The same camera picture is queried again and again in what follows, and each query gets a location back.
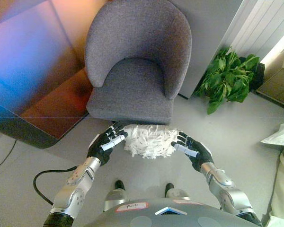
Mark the orange brown wooden cabinet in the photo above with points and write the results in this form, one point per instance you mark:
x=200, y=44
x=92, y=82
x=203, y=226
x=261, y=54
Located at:
x=49, y=106

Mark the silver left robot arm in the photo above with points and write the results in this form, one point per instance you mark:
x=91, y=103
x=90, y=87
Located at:
x=71, y=189

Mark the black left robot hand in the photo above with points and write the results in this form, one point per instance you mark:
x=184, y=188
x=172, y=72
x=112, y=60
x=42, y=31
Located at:
x=101, y=149

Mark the black robot foot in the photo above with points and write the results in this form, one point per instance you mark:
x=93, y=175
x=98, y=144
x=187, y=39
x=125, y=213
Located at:
x=119, y=185
x=169, y=186

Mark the pale green pillow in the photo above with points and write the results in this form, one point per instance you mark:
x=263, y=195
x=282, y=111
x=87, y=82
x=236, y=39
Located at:
x=281, y=134

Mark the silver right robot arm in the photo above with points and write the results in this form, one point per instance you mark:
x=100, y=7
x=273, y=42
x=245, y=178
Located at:
x=224, y=189

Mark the white fluted panel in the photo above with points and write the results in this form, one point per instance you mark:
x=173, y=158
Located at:
x=255, y=26

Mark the green leafy plant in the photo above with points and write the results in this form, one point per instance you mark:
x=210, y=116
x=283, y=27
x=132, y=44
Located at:
x=227, y=78

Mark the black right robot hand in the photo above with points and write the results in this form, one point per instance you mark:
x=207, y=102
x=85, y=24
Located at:
x=200, y=153

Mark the silver right robot leg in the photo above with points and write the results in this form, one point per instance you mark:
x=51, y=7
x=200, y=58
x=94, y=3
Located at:
x=177, y=194

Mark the white fringed pillow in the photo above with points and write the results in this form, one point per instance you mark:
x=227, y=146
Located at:
x=151, y=139

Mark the black left robot foot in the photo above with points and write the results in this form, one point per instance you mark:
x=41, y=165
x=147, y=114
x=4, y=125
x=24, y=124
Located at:
x=119, y=185

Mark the grey fabric armchair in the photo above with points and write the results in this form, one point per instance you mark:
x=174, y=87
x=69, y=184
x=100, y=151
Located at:
x=137, y=35

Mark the black plant pot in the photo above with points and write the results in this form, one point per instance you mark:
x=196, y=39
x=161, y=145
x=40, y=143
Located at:
x=258, y=75

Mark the black right robot foot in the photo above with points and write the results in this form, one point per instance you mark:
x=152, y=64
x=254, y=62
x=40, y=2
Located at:
x=169, y=186

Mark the grey robot torso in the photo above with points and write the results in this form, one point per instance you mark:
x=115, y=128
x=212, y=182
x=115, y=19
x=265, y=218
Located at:
x=170, y=220

